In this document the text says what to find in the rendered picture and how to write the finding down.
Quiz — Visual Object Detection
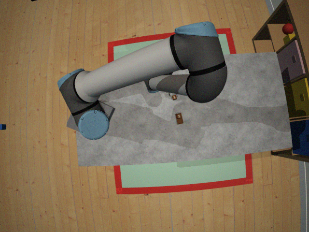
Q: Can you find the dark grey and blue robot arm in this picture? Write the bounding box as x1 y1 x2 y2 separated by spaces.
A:
57 21 227 140

